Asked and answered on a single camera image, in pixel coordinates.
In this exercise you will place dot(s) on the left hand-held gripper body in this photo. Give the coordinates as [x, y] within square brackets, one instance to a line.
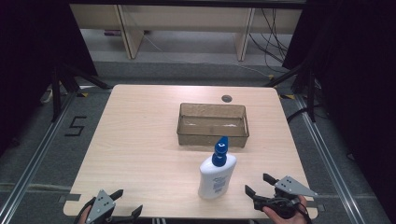
[100, 203]

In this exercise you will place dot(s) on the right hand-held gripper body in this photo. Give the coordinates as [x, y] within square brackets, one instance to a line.
[285, 196]

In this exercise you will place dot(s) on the white bottle with blue pump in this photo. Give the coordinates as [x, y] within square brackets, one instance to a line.
[216, 177]

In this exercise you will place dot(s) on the clear brown plastic bin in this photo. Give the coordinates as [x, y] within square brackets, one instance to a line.
[213, 126]

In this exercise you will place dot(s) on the person's left hand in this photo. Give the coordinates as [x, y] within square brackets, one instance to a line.
[83, 219]

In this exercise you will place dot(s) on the person's right hand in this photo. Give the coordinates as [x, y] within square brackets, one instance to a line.
[281, 219]

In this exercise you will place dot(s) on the black metal stand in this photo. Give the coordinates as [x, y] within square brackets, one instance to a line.
[56, 93]
[311, 93]

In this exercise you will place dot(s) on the black curtain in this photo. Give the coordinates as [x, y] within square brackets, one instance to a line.
[34, 56]
[358, 77]

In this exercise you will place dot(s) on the light wooden desk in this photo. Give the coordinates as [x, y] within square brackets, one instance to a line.
[186, 17]

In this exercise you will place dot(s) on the aluminium floor rail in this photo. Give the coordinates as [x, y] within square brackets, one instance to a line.
[34, 160]
[330, 161]

